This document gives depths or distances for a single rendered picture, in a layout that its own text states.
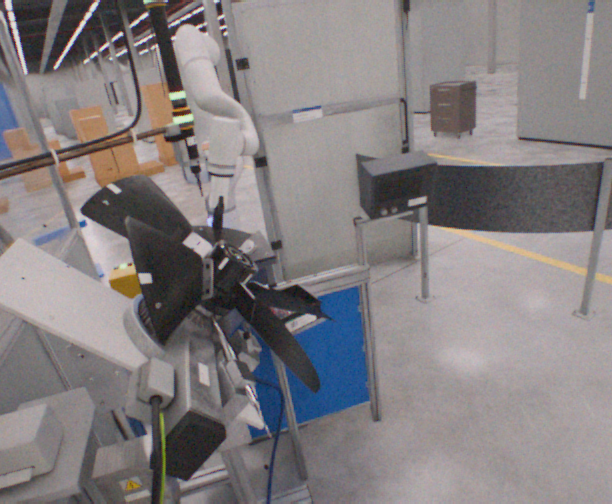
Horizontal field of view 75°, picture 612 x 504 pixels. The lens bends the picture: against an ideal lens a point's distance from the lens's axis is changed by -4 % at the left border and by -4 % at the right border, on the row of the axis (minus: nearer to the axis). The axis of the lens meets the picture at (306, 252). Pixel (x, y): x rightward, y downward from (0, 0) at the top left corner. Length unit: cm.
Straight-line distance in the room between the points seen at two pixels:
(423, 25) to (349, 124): 769
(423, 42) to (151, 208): 979
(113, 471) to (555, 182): 237
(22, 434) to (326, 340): 112
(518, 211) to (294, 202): 146
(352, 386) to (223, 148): 124
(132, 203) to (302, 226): 214
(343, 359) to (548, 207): 145
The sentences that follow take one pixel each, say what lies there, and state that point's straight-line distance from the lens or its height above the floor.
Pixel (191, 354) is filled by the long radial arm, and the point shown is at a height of 114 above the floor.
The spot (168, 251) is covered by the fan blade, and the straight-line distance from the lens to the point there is 82.
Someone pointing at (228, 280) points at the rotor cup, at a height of 120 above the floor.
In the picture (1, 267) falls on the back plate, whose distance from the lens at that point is 102.
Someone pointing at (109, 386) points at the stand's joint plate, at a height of 102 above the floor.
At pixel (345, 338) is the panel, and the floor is 53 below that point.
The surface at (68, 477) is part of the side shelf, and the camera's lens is 119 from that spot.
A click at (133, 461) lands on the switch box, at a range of 116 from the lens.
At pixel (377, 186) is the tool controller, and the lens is 152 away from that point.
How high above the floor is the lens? 164
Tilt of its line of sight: 25 degrees down
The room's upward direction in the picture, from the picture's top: 9 degrees counter-clockwise
